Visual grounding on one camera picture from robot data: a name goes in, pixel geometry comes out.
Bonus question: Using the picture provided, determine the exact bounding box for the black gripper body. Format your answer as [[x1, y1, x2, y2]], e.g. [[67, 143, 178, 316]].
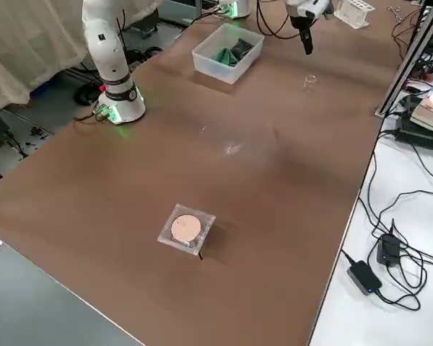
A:
[[290, 14, 313, 36]]

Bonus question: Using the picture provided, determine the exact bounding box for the small glass beaker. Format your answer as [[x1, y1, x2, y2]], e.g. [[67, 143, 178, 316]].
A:
[[302, 74, 318, 94]]

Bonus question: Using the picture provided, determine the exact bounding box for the dark grey cloth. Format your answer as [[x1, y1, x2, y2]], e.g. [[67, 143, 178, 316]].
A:
[[230, 37, 255, 61]]

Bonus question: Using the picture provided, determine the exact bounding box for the green cloth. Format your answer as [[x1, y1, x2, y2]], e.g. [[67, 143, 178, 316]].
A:
[[212, 46, 239, 68]]

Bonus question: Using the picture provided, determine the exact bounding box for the white test tube rack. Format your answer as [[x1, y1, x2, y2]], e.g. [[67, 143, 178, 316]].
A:
[[331, 0, 370, 29]]

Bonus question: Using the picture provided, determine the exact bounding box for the translucent plastic box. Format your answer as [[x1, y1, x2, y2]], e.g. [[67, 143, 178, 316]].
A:
[[191, 23, 264, 86]]

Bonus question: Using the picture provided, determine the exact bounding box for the flat black device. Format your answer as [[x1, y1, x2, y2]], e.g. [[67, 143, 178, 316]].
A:
[[395, 110, 433, 152]]

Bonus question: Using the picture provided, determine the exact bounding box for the white desk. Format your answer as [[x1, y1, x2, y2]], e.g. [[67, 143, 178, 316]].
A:
[[308, 21, 433, 346]]

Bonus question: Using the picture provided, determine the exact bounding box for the clear acrylic stand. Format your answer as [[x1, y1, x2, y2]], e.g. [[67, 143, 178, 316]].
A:
[[157, 203, 217, 261]]

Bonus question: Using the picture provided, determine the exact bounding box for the round cork disc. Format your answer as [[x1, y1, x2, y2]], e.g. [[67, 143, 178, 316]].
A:
[[170, 214, 202, 243]]

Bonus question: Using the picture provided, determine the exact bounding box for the black power adapter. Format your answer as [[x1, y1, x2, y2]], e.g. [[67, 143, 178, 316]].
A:
[[346, 259, 383, 297], [376, 232, 403, 268]]

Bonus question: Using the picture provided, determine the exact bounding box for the black caster wheel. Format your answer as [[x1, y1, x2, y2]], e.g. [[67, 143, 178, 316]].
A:
[[74, 81, 102, 107]]

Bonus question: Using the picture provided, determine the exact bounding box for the beige curtain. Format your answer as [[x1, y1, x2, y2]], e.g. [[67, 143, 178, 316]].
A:
[[0, 0, 163, 118]]

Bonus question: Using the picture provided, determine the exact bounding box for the dark grey panel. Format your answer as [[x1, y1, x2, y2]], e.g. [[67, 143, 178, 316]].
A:
[[0, 248, 145, 346]]

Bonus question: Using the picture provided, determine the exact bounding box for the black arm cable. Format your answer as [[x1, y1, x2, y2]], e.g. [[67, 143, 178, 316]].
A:
[[115, 9, 129, 55], [255, 0, 306, 40]]

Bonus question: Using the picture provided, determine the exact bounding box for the aluminium frame post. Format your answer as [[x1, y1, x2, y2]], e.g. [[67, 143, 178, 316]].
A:
[[374, 0, 433, 118]]

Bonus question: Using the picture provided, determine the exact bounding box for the hub with plugged cables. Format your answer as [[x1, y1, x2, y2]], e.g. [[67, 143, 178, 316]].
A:
[[414, 53, 433, 84]]

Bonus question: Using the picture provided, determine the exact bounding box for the black adapter cable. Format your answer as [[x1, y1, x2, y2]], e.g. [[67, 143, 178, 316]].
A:
[[341, 131, 433, 313]]

